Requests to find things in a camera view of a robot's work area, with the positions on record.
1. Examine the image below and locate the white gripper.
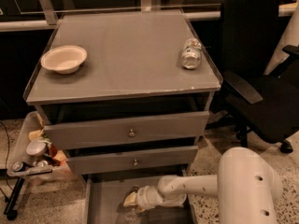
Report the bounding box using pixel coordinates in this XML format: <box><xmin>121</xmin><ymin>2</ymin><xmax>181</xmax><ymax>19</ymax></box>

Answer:
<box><xmin>123</xmin><ymin>186</ymin><xmax>187</xmax><ymax>210</ymax></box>

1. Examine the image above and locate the clear plastic water bottle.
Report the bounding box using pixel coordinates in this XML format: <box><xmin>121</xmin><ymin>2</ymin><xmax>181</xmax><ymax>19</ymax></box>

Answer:
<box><xmin>115</xmin><ymin>205</ymin><xmax>145</xmax><ymax>224</ymax></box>

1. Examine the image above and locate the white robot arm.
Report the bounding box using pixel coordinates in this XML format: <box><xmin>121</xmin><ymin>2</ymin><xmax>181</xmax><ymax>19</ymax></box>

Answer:
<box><xmin>124</xmin><ymin>12</ymin><xmax>298</xmax><ymax>224</ymax></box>

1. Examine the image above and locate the bottom grey drawer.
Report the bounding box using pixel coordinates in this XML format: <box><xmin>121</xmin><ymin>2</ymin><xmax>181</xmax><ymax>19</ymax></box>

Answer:
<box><xmin>83</xmin><ymin>166</ymin><xmax>197</xmax><ymax>224</ymax></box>

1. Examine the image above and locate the grey drawer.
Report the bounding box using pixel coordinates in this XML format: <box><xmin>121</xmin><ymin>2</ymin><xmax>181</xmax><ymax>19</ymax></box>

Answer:
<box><xmin>66</xmin><ymin>146</ymin><xmax>198</xmax><ymax>175</ymax></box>
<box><xmin>83</xmin><ymin>166</ymin><xmax>197</xmax><ymax>224</ymax></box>
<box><xmin>45</xmin><ymin>111</ymin><xmax>209</xmax><ymax>149</ymax></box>

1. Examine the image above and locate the middle grey drawer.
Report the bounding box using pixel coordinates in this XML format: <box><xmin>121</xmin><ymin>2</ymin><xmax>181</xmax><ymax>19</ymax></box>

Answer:
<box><xmin>66</xmin><ymin>146</ymin><xmax>198</xmax><ymax>175</ymax></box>

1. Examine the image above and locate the top grey drawer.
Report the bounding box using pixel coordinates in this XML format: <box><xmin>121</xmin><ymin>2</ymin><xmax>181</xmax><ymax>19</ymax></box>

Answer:
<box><xmin>45</xmin><ymin>111</ymin><xmax>209</xmax><ymax>149</ymax></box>

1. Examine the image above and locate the grey drawer cabinet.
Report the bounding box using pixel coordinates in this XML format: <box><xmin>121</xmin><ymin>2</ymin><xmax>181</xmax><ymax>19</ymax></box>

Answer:
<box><xmin>23</xmin><ymin>10</ymin><xmax>224</xmax><ymax>224</ymax></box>

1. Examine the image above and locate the small soda can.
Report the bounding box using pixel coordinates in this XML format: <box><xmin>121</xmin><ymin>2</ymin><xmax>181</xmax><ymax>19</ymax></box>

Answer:
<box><xmin>12</xmin><ymin>161</ymin><xmax>26</xmax><ymax>172</ymax></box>

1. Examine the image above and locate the black stand leg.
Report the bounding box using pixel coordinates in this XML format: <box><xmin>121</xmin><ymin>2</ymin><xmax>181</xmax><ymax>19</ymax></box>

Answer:
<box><xmin>4</xmin><ymin>177</ymin><xmax>24</xmax><ymax>220</ymax></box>

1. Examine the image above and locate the white paper bowl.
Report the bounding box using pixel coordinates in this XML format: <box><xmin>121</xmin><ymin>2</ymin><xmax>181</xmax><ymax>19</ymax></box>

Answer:
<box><xmin>40</xmin><ymin>45</ymin><xmax>87</xmax><ymax>75</ymax></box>

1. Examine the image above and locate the black office chair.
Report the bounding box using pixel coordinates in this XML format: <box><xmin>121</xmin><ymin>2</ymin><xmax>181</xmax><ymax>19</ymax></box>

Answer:
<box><xmin>211</xmin><ymin>0</ymin><xmax>299</xmax><ymax>153</ymax></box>

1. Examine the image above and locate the metal railing bar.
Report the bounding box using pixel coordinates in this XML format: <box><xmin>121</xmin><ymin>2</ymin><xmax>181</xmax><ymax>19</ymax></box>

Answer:
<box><xmin>0</xmin><ymin>2</ymin><xmax>299</xmax><ymax>33</ymax></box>

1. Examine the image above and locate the black cable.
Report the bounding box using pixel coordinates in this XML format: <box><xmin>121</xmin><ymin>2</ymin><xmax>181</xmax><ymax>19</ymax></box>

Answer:
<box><xmin>0</xmin><ymin>120</ymin><xmax>11</xmax><ymax>203</ymax></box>

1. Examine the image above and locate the metal bracket post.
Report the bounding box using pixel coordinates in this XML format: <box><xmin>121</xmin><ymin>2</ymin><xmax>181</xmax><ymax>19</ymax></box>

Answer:
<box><xmin>39</xmin><ymin>0</ymin><xmax>58</xmax><ymax>25</ymax></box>

